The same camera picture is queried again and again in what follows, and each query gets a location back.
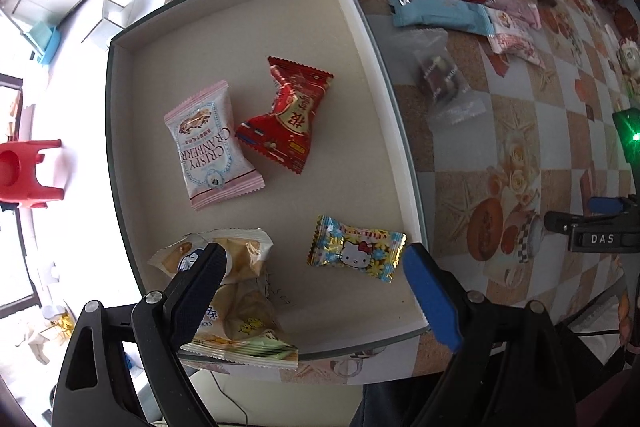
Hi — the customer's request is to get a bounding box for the grey shallow cardboard box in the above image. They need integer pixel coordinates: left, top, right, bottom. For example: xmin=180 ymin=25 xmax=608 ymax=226
xmin=105 ymin=0 xmax=427 ymax=359

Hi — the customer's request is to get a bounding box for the red plastic stool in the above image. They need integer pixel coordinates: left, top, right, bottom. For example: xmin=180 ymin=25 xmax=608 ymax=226
xmin=0 ymin=139 xmax=65 ymax=208

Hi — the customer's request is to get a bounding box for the red festive candy packet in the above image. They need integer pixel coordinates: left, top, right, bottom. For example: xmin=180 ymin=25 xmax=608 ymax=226
xmin=235 ymin=56 xmax=334 ymax=174

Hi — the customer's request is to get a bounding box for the clear plastic chocolate packet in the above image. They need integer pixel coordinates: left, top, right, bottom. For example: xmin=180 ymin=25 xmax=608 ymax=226
xmin=396 ymin=28 xmax=486 ymax=130

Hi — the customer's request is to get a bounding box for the pink cranberry crisp packet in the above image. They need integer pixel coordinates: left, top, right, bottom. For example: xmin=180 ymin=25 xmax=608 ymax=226
xmin=164 ymin=80 xmax=265 ymax=210

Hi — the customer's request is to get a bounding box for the black cable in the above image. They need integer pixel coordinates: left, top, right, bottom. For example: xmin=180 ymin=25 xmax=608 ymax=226
xmin=209 ymin=371 xmax=251 ymax=426

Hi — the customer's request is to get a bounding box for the light blue wafer bar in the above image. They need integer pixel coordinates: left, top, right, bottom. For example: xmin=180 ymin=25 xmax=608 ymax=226
xmin=388 ymin=0 xmax=495 ymax=37

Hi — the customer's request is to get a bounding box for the Hello Kitty candy packet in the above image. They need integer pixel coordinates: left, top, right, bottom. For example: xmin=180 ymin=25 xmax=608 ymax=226
xmin=307 ymin=215 xmax=408 ymax=283

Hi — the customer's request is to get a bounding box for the beige foil snack bag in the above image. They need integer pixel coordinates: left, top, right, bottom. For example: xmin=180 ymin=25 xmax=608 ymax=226
xmin=149 ymin=229 xmax=298 ymax=369

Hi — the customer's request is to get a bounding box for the pink snack packet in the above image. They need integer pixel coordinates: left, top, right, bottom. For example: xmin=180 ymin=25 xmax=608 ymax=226
xmin=485 ymin=0 xmax=544 ymax=68

